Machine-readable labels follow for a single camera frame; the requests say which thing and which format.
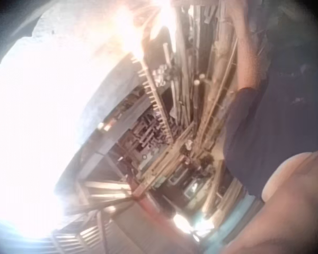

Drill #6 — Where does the wooden beam frame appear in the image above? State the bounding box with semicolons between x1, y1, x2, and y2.
78;178;140;210

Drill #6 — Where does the toothed wooden bar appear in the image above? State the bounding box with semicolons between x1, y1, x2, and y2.
131;54;174;145

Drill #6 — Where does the slatted wooden frame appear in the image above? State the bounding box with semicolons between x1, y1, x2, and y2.
51;223;104;254

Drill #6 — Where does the light wooden rail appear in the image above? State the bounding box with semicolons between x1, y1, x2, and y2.
195;50;239;151

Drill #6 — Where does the bundle of wooden poles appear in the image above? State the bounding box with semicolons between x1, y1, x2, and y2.
172;0;241;133

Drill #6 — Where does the cluttered metal machine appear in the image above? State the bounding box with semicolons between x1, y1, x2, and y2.
113;111;175;173

